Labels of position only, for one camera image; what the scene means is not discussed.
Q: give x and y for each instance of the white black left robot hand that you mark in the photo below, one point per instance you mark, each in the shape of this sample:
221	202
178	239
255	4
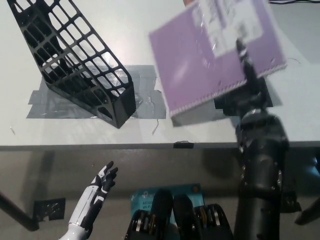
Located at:
92	202

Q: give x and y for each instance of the small black tape strip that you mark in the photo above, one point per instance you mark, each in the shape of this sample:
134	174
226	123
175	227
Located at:
183	145

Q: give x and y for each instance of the teal printed box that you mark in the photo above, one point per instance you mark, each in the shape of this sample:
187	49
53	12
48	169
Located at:
187	191

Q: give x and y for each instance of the black desk leg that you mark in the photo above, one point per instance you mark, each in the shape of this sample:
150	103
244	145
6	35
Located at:
308	212
17	212

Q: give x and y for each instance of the black ribbed robot body block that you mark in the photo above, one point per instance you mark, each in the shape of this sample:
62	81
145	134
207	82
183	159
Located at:
190	217
160	212

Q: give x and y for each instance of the grey tape patch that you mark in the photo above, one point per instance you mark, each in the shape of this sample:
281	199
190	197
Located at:
145	75

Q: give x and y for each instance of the black tape patch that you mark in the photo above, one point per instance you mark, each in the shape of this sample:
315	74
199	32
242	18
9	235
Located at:
225	107

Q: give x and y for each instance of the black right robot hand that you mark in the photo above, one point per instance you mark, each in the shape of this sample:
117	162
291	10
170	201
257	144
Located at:
257	97

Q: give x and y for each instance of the black lattice magazine shelf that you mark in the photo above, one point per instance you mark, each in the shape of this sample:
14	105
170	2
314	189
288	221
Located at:
123	105

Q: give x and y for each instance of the purple spiral notebook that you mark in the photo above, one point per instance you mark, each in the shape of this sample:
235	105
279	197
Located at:
190	65

